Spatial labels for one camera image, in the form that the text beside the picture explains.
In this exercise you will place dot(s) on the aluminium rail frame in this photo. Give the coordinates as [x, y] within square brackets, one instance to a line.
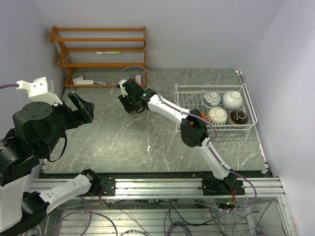
[176, 204]

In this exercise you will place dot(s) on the blue patterned white bowl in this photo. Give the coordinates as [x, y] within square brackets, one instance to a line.
[211, 99]

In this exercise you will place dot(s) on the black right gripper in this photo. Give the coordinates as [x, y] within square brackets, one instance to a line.
[128, 108]

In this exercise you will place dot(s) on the brown bowl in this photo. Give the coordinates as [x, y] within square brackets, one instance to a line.
[238, 117]

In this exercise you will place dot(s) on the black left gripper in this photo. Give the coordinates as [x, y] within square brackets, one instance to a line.
[78, 117]

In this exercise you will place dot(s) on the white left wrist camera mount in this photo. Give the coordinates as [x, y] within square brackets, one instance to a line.
[40, 90]

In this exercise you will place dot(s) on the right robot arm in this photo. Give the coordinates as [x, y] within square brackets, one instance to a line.
[193, 130]

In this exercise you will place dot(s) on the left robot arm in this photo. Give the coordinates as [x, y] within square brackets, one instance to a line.
[38, 127]

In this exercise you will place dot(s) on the blue striped white bowl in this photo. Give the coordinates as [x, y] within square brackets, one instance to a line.
[217, 116]

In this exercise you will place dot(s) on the red white small box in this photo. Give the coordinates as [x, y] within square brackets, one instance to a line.
[138, 79]

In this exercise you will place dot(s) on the wooden shelf rack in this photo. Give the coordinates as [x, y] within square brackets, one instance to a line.
[78, 47]

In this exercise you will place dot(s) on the white wire dish rack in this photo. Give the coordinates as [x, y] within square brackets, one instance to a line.
[190, 97]

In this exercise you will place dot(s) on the white flat box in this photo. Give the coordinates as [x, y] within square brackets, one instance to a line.
[82, 81]

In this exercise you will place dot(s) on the white ribbed bowl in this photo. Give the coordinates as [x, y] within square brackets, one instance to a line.
[232, 100]

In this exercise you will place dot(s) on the green white pen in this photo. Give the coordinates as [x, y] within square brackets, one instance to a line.
[106, 52]

